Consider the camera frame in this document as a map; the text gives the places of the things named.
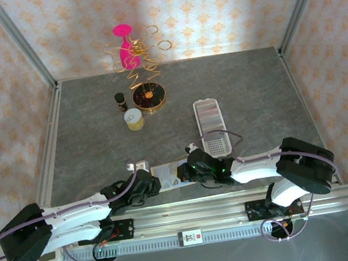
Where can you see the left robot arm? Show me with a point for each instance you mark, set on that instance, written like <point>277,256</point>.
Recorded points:
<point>23,236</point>

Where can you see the pink wine glass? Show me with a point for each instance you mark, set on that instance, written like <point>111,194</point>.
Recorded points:
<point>124,56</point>

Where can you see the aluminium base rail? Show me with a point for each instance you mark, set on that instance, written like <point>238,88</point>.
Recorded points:
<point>189,214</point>

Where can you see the aluminium frame post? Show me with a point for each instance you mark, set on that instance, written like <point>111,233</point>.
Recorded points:
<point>21,45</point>
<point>302,5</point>

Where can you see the stack of credit cards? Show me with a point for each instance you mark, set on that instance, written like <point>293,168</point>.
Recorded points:
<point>210,115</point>

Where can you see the white label with red mark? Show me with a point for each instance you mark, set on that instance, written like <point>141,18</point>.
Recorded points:
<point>189,238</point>

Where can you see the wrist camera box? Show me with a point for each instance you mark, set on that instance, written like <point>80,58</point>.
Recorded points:
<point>192,149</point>
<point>137,167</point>

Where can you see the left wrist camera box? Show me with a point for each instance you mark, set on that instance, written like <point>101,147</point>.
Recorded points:
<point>137,167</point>

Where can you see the beige card holder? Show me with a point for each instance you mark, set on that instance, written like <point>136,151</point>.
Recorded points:
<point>167,173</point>

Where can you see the white perforated plastic tray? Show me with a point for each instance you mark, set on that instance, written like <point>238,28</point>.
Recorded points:
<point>217,147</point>

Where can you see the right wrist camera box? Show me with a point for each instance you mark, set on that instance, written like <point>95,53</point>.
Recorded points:
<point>192,149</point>

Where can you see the aluminium side rail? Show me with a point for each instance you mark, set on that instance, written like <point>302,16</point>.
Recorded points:
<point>51,147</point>
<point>297,87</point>

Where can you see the small dark bottle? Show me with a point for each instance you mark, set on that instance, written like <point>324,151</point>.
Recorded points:
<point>120,100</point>

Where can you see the gold tin can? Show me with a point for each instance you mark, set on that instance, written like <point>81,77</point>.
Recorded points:
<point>135,119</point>

